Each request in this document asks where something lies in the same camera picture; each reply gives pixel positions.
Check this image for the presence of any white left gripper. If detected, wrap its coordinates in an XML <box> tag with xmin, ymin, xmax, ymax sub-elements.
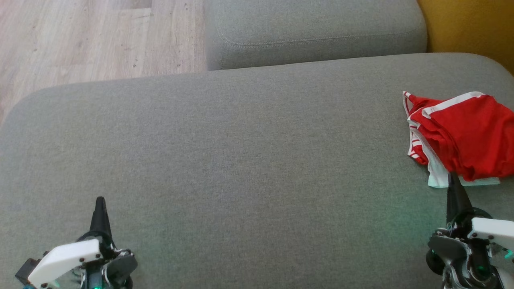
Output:
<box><xmin>28</xmin><ymin>197</ymin><xmax>138</xmax><ymax>289</ymax></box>

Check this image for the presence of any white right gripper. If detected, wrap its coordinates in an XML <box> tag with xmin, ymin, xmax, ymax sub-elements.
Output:
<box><xmin>426</xmin><ymin>173</ymin><xmax>514</xmax><ymax>289</ymax></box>

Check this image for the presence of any red Bulls jersey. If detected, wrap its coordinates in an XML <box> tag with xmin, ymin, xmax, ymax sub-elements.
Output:
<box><xmin>404</xmin><ymin>92</ymin><xmax>502</xmax><ymax>188</ymax></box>

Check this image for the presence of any yellow sofa cushion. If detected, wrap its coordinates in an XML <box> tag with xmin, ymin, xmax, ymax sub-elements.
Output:
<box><xmin>417</xmin><ymin>0</ymin><xmax>514</xmax><ymax>76</ymax></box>

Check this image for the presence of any grey sofa back cushion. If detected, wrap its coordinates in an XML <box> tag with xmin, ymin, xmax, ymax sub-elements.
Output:
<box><xmin>205</xmin><ymin>0</ymin><xmax>428</xmax><ymax>71</ymax></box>

